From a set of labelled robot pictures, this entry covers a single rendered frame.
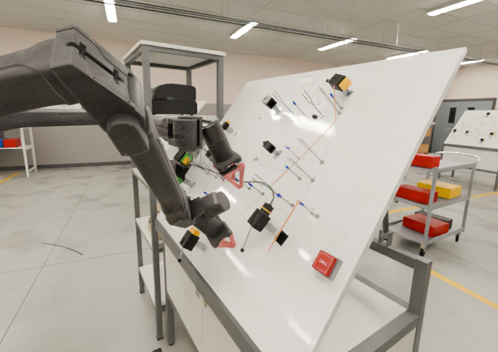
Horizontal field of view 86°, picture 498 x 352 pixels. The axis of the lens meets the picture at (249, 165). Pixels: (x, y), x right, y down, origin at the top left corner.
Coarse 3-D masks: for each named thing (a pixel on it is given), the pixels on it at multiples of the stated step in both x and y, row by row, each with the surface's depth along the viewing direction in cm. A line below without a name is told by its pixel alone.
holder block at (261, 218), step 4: (256, 208) 88; (256, 212) 87; (260, 212) 86; (252, 216) 87; (256, 216) 86; (260, 216) 84; (264, 216) 85; (268, 216) 87; (248, 220) 87; (252, 220) 87; (256, 220) 85; (260, 220) 85; (264, 220) 85; (268, 220) 86; (252, 224) 85; (256, 224) 85; (260, 224) 85; (264, 224) 86; (256, 228) 85; (260, 228) 86; (260, 232) 86
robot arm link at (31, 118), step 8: (24, 112) 76; (32, 112) 77; (40, 112) 79; (48, 112) 80; (56, 112) 82; (64, 112) 83; (72, 112) 84; (80, 112) 86; (0, 120) 73; (8, 120) 74; (16, 120) 75; (24, 120) 76; (32, 120) 77; (40, 120) 79; (48, 120) 80; (56, 120) 82; (64, 120) 83; (72, 120) 84; (80, 120) 86; (88, 120) 88; (0, 128) 73; (8, 128) 74; (16, 128) 76; (0, 136) 74
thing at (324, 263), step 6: (324, 252) 69; (318, 258) 70; (324, 258) 69; (330, 258) 68; (318, 264) 69; (324, 264) 68; (330, 264) 67; (318, 270) 68; (324, 270) 67; (330, 270) 66
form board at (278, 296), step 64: (384, 64) 97; (448, 64) 79; (256, 128) 134; (320, 128) 102; (384, 128) 82; (192, 192) 144; (256, 192) 107; (320, 192) 85; (384, 192) 71; (192, 256) 113; (256, 256) 89; (256, 320) 76; (320, 320) 64
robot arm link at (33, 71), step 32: (64, 32) 31; (0, 64) 29; (32, 64) 28; (64, 64) 27; (96, 64) 32; (0, 96) 30; (32, 96) 30; (64, 96) 31; (96, 96) 31; (128, 96) 34
